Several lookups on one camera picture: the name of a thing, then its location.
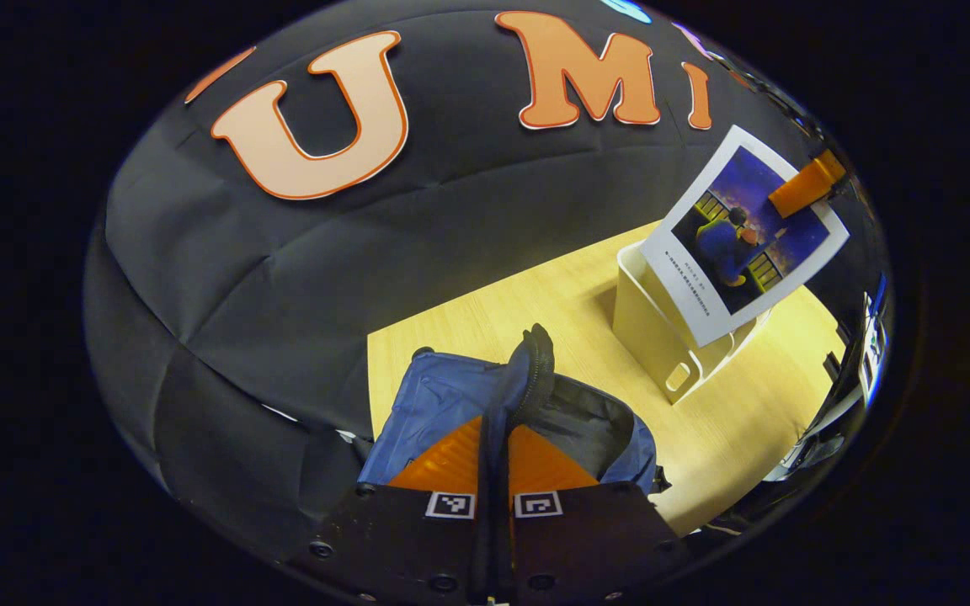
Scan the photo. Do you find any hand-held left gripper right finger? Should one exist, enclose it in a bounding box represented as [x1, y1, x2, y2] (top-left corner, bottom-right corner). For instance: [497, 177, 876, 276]
[493, 421, 693, 605]

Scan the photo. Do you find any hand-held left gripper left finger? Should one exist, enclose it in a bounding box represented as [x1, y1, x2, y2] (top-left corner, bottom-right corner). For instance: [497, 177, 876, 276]
[287, 404, 494, 606]

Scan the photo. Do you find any blue cover book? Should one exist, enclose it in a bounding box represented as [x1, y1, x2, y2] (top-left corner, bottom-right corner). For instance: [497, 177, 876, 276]
[638, 125, 850, 348]

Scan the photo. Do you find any blue schoolbag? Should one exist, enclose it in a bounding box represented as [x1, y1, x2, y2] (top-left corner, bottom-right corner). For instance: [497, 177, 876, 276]
[357, 324, 671, 497]

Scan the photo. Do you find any white plastic bookshelf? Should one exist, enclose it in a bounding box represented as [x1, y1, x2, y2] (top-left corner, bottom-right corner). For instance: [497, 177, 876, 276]
[611, 240, 772, 407]

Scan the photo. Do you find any black backdrop cloth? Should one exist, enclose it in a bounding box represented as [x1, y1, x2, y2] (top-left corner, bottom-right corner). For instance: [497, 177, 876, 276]
[85, 0, 831, 573]

